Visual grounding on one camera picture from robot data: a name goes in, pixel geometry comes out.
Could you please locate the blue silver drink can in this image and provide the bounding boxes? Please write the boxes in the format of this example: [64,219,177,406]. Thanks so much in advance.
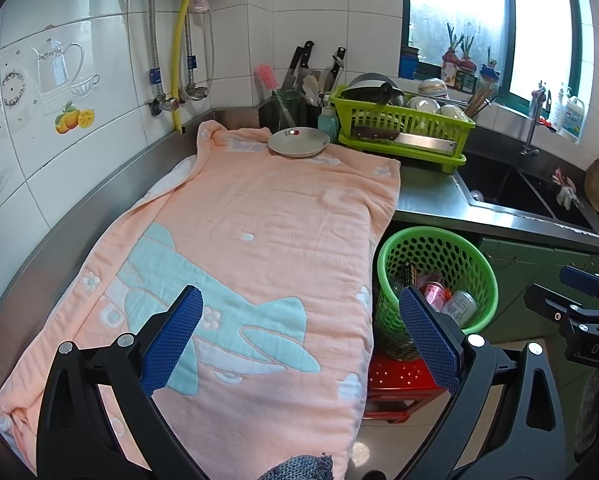
[441,290,477,327]

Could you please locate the red cola can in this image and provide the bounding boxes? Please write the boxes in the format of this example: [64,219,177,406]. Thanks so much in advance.
[421,281,451,312]

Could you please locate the black kitchen sink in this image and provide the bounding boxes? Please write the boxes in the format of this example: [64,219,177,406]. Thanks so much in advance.
[458,154,593,233]

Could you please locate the left gloved hand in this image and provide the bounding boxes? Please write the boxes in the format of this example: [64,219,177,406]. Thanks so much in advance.
[260,454,334,480]

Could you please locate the red plastic stool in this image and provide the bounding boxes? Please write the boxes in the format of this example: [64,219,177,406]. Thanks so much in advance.
[363,352,445,424]

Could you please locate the green plastic waste basket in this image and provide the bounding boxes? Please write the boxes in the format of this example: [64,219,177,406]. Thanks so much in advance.
[374,226,499,361]

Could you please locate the pink airplane towel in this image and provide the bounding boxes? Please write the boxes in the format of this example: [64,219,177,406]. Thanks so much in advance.
[0,120,400,479]

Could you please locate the green dish rack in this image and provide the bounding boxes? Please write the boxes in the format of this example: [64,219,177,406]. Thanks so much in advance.
[331,86,475,174]

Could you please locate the white detergent bottle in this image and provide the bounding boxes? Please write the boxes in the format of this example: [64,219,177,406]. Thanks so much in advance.
[561,96,586,142]

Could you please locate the cleaver knife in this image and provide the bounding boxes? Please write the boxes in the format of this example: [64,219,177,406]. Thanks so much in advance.
[351,126,457,155]

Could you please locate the chrome faucet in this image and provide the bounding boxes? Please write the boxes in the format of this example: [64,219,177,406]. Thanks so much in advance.
[520,80,552,158]

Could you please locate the beige ceramic plate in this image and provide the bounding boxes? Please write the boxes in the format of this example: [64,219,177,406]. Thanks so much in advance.
[268,127,331,158]

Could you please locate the teal soap bottle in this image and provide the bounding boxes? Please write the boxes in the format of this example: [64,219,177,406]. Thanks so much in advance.
[318,105,339,143]

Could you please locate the black wok pan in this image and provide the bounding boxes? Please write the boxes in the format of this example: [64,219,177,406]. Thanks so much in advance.
[341,73,406,106]

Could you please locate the yellow gas pipe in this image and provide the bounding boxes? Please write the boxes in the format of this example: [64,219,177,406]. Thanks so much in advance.
[171,0,201,136]

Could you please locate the pink bottle brush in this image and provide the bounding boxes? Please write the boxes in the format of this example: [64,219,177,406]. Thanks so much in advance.
[255,63,278,91]

